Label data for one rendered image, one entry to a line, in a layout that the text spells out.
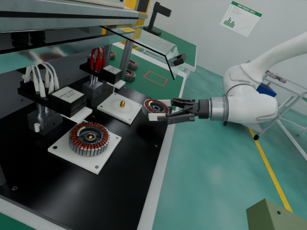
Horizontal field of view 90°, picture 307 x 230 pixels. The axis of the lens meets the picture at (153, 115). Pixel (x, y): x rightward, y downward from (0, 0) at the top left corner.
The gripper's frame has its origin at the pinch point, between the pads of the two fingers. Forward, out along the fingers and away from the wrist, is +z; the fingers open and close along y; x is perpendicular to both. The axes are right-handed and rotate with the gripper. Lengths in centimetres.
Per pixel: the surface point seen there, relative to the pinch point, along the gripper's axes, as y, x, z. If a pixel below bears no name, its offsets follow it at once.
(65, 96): -25.3, 17.6, 15.5
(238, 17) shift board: 507, 19, -129
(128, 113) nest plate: -2.5, -0.3, 11.8
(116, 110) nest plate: -4.3, 2.0, 16.0
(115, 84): -1.9, 12.4, 14.4
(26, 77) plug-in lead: -25.8, 23.3, 23.7
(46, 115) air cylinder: -24.9, 12.1, 25.5
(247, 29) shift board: 507, -14, -157
